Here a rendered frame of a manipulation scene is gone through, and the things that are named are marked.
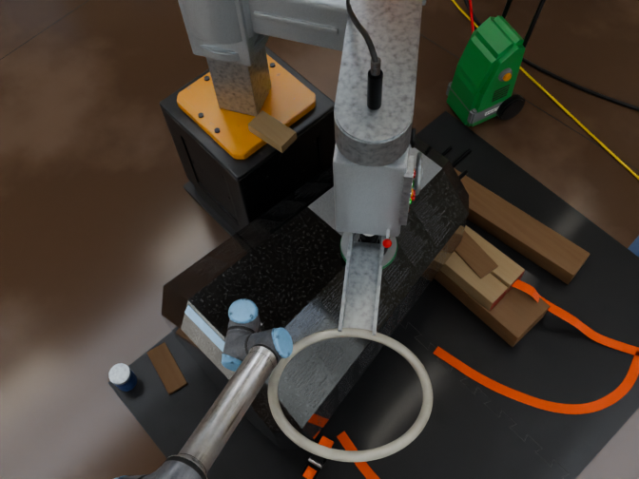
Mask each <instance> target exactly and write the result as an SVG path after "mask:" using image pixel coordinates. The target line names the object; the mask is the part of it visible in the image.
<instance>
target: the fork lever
mask: <svg viewBox="0 0 639 479"><path fill-rule="evenodd" d="M353 240H354V233H350V237H349V244H348V252H347V260H346V268H345V276H344V283H343V291H342V299H341V306H340V314H339V328H338V331H339V332H341V331H342V328H359V329H365V330H370V331H373V333H372V335H376V333H377V324H378V305H379V294H380V284H381V274H382V263H383V254H384V246H383V245H382V242H383V241H384V240H385V236H381V244H380V243H370V242H359V241H353Z"/></svg>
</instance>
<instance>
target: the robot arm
mask: <svg viewBox="0 0 639 479"><path fill-rule="evenodd" d="M228 316H229V323H228V328H227V333H226V338H225V342H224V347H223V353H222V364H223V366H224V367H225V368H226V369H228V370H230V371H234V372H235V373H234V374H233V376H232V377H231V378H230V380H229V381H228V383H227V384H226V386H225V387H224V388H223V390H222V392H221V393H220V395H219V396H218V398H217V399H216V400H215V402H214V403H213V405H212V406H211V408H210V409H209V410H208V412H207V413H206V415H205V416H204V418H203V419H202V421H201V422H200V424H199V425H198V427H197V428H196V429H195V430H194V431H193V433H192V434H191V436H190V437H189V438H188V440H187V441H186V443H185V444H184V446H183V448H182V449H181V450H180V452H179V453H178V455H171V456H169V457H168V458H167V459H166V460H165V462H164V463H163V464H162V466H161V467H159V468H158V469H157V470H156V471H154V472H152V473H151V474H145V475H133V476H127V475H124V476H121V477H117V478H114V479H207V476H206V474H207V473H208V471H209V469H210V468H211V466H212V465H213V463H214V462H215V460H216V458H217V457H218V455H219V454H220V452H221V451H222V449H223V447H224V445H225V444H226V442H227V441H228V439H229V437H230V436H231V434H232V433H233V431H234V430H235V429H236V427H237V426H238V424H239V423H240V421H241V420H242V417H243V416H244V414H245V413H246V411H247V410H248V408H249V406H250V405H251V403H252V402H253V400H254V399H255V397H256V395H257V394H258V392H259V391H260V389H261V387H262V385H263V384H264V382H265V381H266V379H267V378H268V376H269V375H270V374H271V372H272V371H273V370H274V369H275V368H276V366H277V365H278V363H279V361H280V360H281V359H282V358H287V357H288V356H290V355H291V354H292V352H293V341H292V338H291V335H290V334H289V333H288V332H287V331H286V330H285V329H283V328H273V329H271V330H267V331H261V326H262V323H261V322H260V318H259V310H258V308H257V306H256V304H255V303H254V302H253V301H252V300H250V299H246V298H241V299H238V300H236V301H234V302H233V303H232V304H231V305H230V307H229V310H228Z"/></svg>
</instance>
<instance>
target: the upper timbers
mask: <svg viewBox="0 0 639 479"><path fill-rule="evenodd" d="M465 231H466V233H467V234H468V235H469V236H470V237H471V238H472V239H473V240H474V241H475V242H476V243H477V244H478V245H479V246H480V247H481V248H482V249H483V250H484V251H485V252H486V253H487V255H488V256H489V257H490V258H491V259H492V260H493V261H494V262H495V263H496V264H497V265H498V267H497V268H495V269H494V270H492V271H491V273H489V274H488V275H487V276H485V277H484V278H480V277H479V276H478V275H477V274H476V273H475V272H474V271H473V270H472V269H471V268H470V267H469V266H468V265H467V263H466V262H465V261H464V260H463V259H462V258H461V257H460V256H459V255H458V254H457V253H456V252H455V251H453V253H452V254H451V255H450V257H449V258H448V260H447V261H446V262H445V264H444V265H443V266H442V268H441V269H440V271H441V272H442V273H444V274H445V275H446V276H447V277H448V278H450V279H451V280H452V281H453V282H454V283H456V284H457V285H458V286H459V287H460V288H462V289H463V290H464V291H465V292H466V293H468V294H469V295H470V296H471V297H473V298H474V299H475V300H476V301H477V302H478V303H480V304H481V305H482V306H483V307H484V308H486V309H487V310H488V311H491V310H492V308H493V307H494V306H495V305H496V304H497V303H498V302H499V301H500V300H501V299H502V298H503V297H504V296H505V295H506V294H508V293H509V292H510V290H511V289H512V288H513V287H512V285H513V284H514V283H515V282H516V281H517V280H518V279H519V280H520V279H521V278H522V276H523V274H524V272H525V269H523V268H522V267H521V266H520V265H518V264H517V263H516V262H514V261H513V260H512V259H510V258H509V257H507V256H506V255H505V254H503V253H502V252H501V251H499V250H498V249H497V248H495V247H494V246H493V245H491V244H490V243H489V242H487V241H486V240H485V239H483V238H482V237H481V236H479V235H478V234H477V233H476V232H475V231H474V230H472V229H471V228H470V227H468V226H467V225H466V226H465Z"/></svg>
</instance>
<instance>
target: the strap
mask: <svg viewBox="0 0 639 479"><path fill-rule="evenodd" d="M512 287H515V288H517V289H519V290H521V291H523V292H525V293H527V294H529V295H531V296H532V297H533V298H534V299H535V300H536V302H537V303H538V300H539V298H542V299H543V300H544V301H545V302H546V303H548V304H549V305H550V308H549V309H548V311H549V312H551V313H553V314H554V315H556V316H559V317H560V318H562V319H564V320H565V321H567V322H569V323H570V324H571V325H572V326H574V327H575V328H577V329H578V330H579V331H581V332H582V333H583V334H585V335H586V336H588V337H589V338H590V339H592V340H594V341H596V342H598V343H600V344H603V345H605V346H608V347H610V348H613V349H615V350H618V351H621V352H624V353H628V354H633V355H634V357H633V360H632V362H631V364H630V367H629V371H628V374H627V376H626V378H625V379H624V381H623V382H622V383H621V384H620V386H619V387H618V388H617V389H615V390H614V391H613V392H612V393H610V394H608V395H607V396H605V397H603V398H601V399H598V400H596V401H593V402H590V403H586V404H575V405H573V404H561V403H554V402H551V401H546V400H543V399H539V398H536V397H533V396H530V395H527V394H525V393H521V392H519V391H516V390H514V389H511V388H509V387H507V386H504V385H502V384H500V383H498V382H496V381H494V380H492V379H490V378H489V377H487V376H485V375H483V374H481V373H479V372H477V371H476V370H474V369H472V368H471V367H469V366H468V365H466V364H465V363H463V362H461V361H460V360H458V359H457V358H455V357H454V356H452V355H451V354H449V353H447V352H446V351H444V350H443V349H441V348H440V347H438V346H437V348H436V350H435V351H434V352H433V354H435V355H436V356H438V357H439V358H441V359H442V360H444V361H445V362H447V363H448V364H450V365H451V366H453V367H454V368H456V369H457V370H459V371H460V372H462V373H463V374H465V375H467V376H469V377H470V378H471V379H473V380H474V381H476V382H478V383H480V384H481V385H483V386H485V387H487V388H489V389H491V390H493V391H495V392H497V393H501V394H503V395H505V396H507V397H509V398H511V399H514V400H516V401H519V402H522V403H524V404H527V405H530V406H533V407H536V408H538V409H542V410H545V411H549V412H559V413H566V414H584V413H590V412H597V411H600V410H603V409H605V408H606V407H608V406H610V405H612V404H614V403H615V402H617V401H618V400H620V399H621V398H622V397H623V396H624V395H625V394H626V393H627V392H628V391H629V390H630V389H631V387H632V386H633V384H634V383H635V381H636V379H637V376H638V374H639V348H638V347H635V346H632V345H629V344H626V343H623V342H620V341H617V340H614V339H611V338H608V337H606V336H603V335H600V334H598V333H596V332H595V331H594V330H592V329H591V328H590V327H588V326H587V325H586V324H584V323H583V322H582V321H580V320H579V319H578V318H576V317H575V316H573V315H571V314H570V313H568V312H566V311H565V310H563V309H561V308H559V307H558V306H556V305H554V304H552V303H551V302H549V301H547V300H546V299H544V298H543V297H542V296H540V295H539V294H538V293H537V292H536V290H535V289H534V288H533V287H532V286H531V285H530V284H528V283H526V282H523V281H521V280H519V279H518V280H517V281H516V282H515V283H514V284H513V285H512ZM337 438H338V440H339V441H340V443H341V444H342V445H343V447H344V448H345V450H357V448H356V447H355V445H354V444H353V442H352V441H351V440H350V438H349V437H348V435H347V434H346V432H345V431H344V432H342V433H341V434H339V435H338V436H337ZM354 463H355V464H356V466H357V467H358V469H359V470H360V472H361V473H362V474H363V475H364V476H365V478H366V479H380V478H379V477H378V476H377V475H376V474H375V473H374V472H373V470H372V469H371V468H370V467H369V466H368V464H367V463H366V462H354Z"/></svg>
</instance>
